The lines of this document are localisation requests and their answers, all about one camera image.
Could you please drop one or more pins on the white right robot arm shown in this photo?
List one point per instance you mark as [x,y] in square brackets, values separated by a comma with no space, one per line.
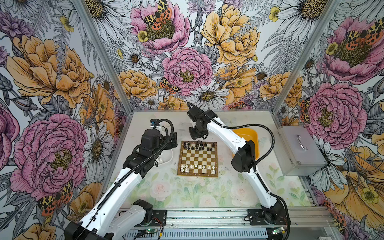
[244,161]

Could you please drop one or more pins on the wooden chess board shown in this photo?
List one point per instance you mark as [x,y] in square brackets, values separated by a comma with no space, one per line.
[198,159]

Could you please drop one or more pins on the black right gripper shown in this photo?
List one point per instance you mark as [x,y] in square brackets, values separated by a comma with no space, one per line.
[194,135]

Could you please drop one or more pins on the aluminium corner post left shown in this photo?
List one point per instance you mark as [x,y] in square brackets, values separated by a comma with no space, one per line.
[93,33]

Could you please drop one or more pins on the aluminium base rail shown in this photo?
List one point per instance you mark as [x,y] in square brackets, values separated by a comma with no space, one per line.
[212,218]

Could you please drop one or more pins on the yellow plastic bin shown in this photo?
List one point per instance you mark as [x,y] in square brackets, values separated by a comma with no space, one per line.
[249,135]

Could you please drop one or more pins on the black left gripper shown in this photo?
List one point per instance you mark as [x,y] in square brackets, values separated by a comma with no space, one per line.
[169,146]

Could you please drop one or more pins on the grey metal box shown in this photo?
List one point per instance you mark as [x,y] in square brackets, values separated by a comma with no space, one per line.
[297,152]

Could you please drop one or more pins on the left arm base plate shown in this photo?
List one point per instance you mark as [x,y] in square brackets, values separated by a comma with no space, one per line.
[154,218]

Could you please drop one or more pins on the aluminium corner post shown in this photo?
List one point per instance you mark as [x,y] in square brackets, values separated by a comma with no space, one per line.
[93,33]
[319,28]

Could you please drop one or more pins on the white cable duct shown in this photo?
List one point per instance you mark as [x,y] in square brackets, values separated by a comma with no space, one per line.
[215,234]

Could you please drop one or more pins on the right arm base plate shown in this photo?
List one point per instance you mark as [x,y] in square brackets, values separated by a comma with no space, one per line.
[264,217]

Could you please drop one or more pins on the aluminium corner post right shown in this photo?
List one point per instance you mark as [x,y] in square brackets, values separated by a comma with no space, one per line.
[319,28]

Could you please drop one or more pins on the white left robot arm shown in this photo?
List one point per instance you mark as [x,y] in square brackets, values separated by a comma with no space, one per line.
[101,223]

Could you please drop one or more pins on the floral table mat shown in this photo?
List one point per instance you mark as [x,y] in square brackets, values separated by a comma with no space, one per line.
[163,188]

